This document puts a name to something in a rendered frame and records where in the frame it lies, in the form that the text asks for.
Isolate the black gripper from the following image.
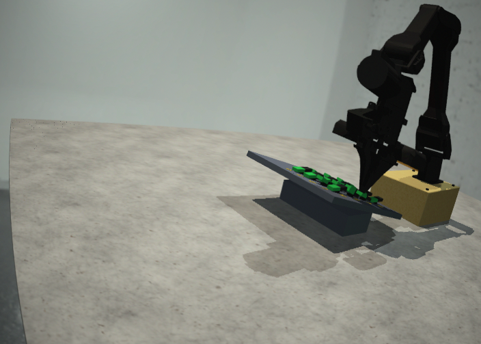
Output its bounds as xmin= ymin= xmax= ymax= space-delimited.
xmin=332 ymin=100 xmax=426 ymax=194

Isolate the grey switch panel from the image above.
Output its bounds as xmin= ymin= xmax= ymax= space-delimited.
xmin=247 ymin=150 xmax=402 ymax=237

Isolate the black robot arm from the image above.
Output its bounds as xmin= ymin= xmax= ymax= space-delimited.
xmin=346 ymin=4 xmax=461 ymax=185

